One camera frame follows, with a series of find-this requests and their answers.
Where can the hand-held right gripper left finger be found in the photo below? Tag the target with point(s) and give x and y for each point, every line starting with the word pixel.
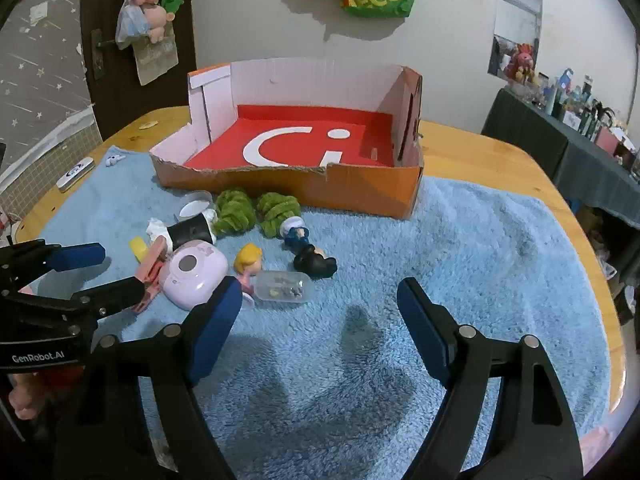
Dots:
pixel 215 330

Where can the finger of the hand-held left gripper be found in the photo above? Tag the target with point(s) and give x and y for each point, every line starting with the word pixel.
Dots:
pixel 115 292
pixel 75 256

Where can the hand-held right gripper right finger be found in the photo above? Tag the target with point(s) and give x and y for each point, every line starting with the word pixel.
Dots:
pixel 425 325

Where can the pink clothespin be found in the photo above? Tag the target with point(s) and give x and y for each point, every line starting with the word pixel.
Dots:
pixel 152 270

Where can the yellow bottle cap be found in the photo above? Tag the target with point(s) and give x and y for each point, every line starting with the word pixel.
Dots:
pixel 137 249

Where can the pink round case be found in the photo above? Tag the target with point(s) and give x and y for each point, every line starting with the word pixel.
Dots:
pixel 192 275

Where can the clear plastic capsule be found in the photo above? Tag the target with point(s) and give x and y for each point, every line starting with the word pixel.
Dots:
pixel 282 287

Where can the blonde figurine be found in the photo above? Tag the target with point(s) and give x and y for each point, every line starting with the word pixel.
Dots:
pixel 248 257

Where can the black cylinder toy white frill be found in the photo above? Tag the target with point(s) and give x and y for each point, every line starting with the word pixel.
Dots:
pixel 190 230

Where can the clear plastic cup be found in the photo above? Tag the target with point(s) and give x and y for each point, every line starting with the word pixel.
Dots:
pixel 195 206

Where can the dark-haired figurine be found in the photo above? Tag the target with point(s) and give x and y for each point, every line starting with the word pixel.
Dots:
pixel 312 262

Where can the green fuzzy scrunchie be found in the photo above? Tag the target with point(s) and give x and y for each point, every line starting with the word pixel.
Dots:
pixel 232 212
pixel 275 212

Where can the orange cardboard box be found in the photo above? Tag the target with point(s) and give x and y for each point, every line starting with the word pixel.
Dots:
pixel 300 150

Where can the person's left hand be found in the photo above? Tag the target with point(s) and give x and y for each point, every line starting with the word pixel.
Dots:
pixel 22 400

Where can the white rectangular device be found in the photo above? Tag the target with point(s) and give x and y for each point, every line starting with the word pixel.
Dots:
pixel 75 174

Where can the blue fluffy towel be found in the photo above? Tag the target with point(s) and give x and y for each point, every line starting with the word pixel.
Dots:
pixel 500 260

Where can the small white bunny figure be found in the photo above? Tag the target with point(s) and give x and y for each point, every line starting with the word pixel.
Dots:
pixel 112 161

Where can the dark brown door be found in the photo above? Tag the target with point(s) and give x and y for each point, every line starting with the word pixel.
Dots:
pixel 100 110

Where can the beige sticker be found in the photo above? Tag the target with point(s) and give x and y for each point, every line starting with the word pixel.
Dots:
pixel 147 124

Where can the hanging printed paper bag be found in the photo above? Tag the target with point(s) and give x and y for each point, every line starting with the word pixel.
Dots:
pixel 157 60

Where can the dark cloth covered table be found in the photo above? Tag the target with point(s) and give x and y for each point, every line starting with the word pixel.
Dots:
pixel 530 130

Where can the row of bottles and boxes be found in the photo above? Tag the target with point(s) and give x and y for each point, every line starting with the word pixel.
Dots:
pixel 585 110

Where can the pink bunny plush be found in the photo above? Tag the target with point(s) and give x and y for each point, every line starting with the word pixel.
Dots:
pixel 522 60

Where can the wall mirror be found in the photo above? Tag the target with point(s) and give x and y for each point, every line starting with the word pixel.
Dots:
pixel 517 5

